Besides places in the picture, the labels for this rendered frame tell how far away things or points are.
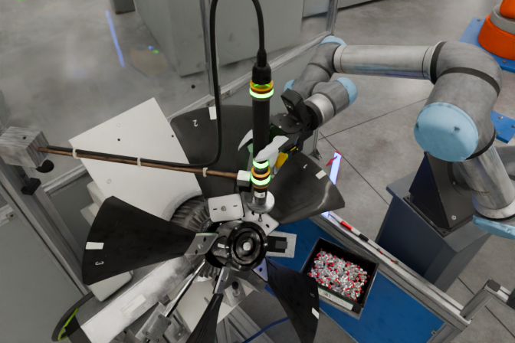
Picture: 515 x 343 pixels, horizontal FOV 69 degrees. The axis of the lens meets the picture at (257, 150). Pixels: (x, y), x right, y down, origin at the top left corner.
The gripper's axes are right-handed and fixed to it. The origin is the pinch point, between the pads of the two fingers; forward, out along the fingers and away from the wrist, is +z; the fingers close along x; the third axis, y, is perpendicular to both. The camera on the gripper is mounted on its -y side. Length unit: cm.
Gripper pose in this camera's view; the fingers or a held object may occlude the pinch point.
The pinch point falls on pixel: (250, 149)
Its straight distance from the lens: 79.7
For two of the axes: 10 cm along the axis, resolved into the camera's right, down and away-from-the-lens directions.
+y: -0.1, 7.1, 7.1
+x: -7.0, -5.1, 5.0
